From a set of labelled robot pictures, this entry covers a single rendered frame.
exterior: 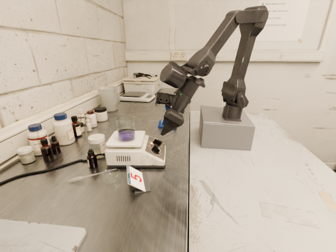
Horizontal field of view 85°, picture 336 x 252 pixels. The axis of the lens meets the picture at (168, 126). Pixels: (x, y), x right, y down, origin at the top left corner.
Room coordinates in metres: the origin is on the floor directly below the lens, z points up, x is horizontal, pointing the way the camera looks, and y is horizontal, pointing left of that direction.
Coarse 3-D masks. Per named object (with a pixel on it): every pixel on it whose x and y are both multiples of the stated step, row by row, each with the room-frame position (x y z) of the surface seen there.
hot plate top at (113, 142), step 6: (114, 132) 0.63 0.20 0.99; (138, 132) 0.63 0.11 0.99; (144, 132) 0.63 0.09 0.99; (114, 138) 0.58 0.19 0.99; (138, 138) 0.58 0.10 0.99; (108, 144) 0.54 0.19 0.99; (114, 144) 0.54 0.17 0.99; (120, 144) 0.54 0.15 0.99; (126, 144) 0.54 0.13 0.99; (132, 144) 0.54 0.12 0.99; (138, 144) 0.54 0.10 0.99
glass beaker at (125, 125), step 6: (126, 114) 0.61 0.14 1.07; (120, 120) 0.60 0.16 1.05; (126, 120) 0.55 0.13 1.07; (132, 120) 0.57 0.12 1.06; (120, 126) 0.55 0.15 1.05; (126, 126) 0.55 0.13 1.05; (132, 126) 0.56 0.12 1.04; (120, 132) 0.55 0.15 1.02; (126, 132) 0.55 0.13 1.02; (132, 132) 0.56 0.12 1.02; (120, 138) 0.55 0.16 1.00; (126, 138) 0.55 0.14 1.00; (132, 138) 0.56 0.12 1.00
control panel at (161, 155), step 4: (148, 136) 0.64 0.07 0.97; (148, 140) 0.61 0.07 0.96; (152, 140) 0.63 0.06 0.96; (148, 144) 0.58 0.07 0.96; (152, 144) 0.60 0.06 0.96; (164, 144) 0.64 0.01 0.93; (148, 148) 0.56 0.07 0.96; (160, 148) 0.60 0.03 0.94; (164, 148) 0.61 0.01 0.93; (148, 152) 0.53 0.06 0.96; (152, 152) 0.54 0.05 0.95; (160, 152) 0.57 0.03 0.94; (156, 156) 0.53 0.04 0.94; (160, 156) 0.54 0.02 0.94
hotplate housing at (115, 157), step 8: (144, 136) 0.63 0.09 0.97; (144, 144) 0.57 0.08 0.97; (104, 152) 0.53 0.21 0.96; (112, 152) 0.53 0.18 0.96; (120, 152) 0.53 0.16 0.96; (128, 152) 0.53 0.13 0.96; (136, 152) 0.53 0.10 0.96; (144, 152) 0.53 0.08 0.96; (112, 160) 0.53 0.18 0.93; (120, 160) 0.53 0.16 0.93; (128, 160) 0.53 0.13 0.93; (136, 160) 0.53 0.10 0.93; (144, 160) 0.53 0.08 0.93; (152, 160) 0.53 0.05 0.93; (160, 160) 0.53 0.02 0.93
